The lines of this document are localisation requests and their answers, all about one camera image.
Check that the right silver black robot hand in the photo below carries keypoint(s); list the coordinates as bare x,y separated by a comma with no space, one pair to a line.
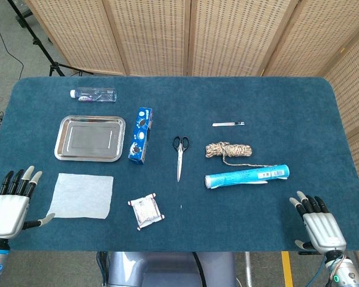
324,228

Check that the white paper sheet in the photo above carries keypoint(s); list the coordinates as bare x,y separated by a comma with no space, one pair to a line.
80,194

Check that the black tripod stand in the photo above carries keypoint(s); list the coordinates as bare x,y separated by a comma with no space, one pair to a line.
36,42

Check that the blue cling film roll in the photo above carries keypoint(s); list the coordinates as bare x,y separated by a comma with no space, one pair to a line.
245,177

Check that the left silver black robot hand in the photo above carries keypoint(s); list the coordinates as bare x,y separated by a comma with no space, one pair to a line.
7,213

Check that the grey robot torso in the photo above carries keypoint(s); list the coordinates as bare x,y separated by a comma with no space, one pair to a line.
167,269

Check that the blue table mat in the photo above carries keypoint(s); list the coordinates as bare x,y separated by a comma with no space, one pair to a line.
197,95

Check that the silver black pen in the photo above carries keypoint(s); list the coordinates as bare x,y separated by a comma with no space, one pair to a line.
224,124

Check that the rattan folding screen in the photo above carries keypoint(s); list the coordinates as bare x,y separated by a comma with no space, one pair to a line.
155,36

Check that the blue cookie box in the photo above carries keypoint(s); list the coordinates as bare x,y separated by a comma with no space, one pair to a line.
140,136

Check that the clear plastic water bottle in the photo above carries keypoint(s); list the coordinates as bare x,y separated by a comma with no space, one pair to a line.
98,94

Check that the silver table leg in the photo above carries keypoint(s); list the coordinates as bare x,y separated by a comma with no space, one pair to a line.
249,269

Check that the stainless steel tray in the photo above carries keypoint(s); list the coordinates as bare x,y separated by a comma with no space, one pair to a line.
89,139

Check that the white red snack packet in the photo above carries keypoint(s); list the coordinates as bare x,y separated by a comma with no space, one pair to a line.
145,210

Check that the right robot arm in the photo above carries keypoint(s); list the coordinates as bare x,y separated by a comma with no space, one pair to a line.
345,272

